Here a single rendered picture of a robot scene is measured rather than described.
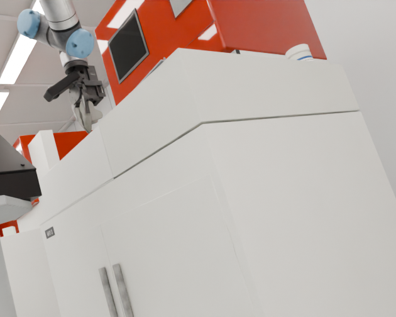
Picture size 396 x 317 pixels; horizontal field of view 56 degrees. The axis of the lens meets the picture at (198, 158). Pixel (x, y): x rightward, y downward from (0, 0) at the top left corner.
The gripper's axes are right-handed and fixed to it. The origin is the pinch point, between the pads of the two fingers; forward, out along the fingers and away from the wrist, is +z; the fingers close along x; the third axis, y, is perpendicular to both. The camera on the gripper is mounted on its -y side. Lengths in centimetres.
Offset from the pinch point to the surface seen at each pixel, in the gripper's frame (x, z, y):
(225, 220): -48, 36, -4
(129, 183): -21.7, 22.0, -4.2
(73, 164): 5.0, 8.6, -4.3
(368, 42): -9, -43, 207
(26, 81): 304, -174, 100
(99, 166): -9.6, 13.8, -4.2
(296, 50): -43, -4, 49
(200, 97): -50, 14, -3
